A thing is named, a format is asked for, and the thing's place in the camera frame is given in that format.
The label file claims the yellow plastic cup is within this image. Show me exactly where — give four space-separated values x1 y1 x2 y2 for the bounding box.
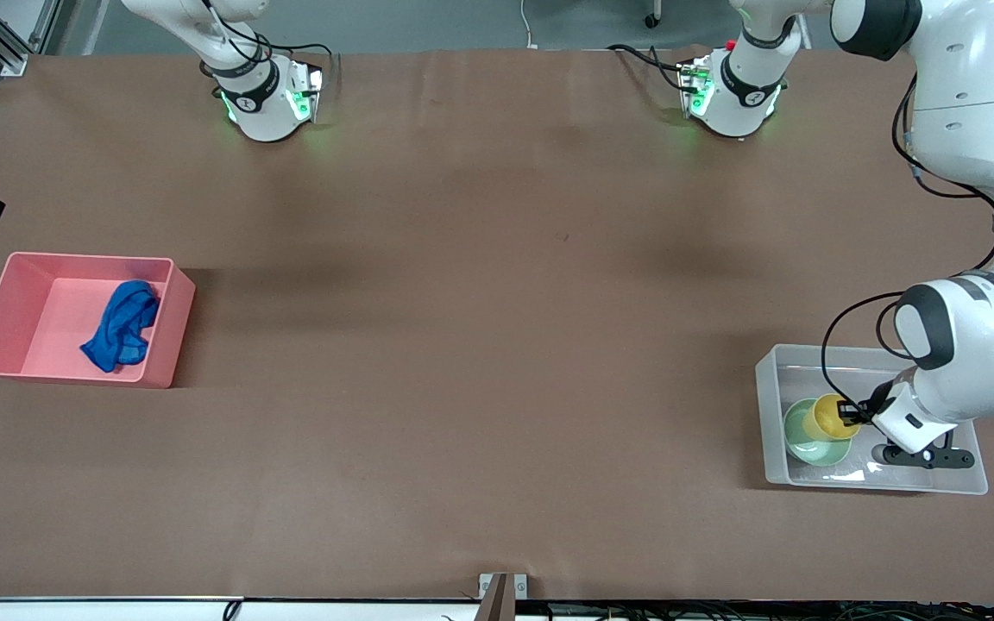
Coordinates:
811 393 862 442

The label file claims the green bowl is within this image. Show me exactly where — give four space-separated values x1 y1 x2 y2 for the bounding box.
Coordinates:
783 398 853 467

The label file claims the blue mesh cloth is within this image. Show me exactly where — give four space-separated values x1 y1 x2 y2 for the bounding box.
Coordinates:
79 279 162 374

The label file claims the clear plastic box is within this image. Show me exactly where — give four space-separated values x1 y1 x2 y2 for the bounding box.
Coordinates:
754 343 990 497

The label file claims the pink plastic bin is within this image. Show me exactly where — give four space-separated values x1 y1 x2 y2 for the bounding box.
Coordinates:
0 251 197 390

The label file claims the brown table cover sheet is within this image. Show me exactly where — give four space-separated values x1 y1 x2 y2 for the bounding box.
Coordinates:
0 47 994 603

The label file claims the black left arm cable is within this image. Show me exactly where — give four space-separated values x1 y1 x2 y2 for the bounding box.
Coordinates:
821 291 909 408

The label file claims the aluminium frame profile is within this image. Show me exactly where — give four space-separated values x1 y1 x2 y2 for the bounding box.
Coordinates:
0 0 64 78

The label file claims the black right base cable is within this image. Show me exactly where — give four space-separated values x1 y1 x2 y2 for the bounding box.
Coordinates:
266 41 341 83

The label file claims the black base cable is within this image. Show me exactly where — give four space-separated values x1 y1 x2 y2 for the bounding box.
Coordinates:
606 42 689 94
266 41 341 83

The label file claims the metal table edge bracket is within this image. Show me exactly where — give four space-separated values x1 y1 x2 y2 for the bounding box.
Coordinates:
477 573 529 621

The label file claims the black left base cable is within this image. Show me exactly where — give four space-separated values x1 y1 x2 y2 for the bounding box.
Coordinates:
606 42 689 94

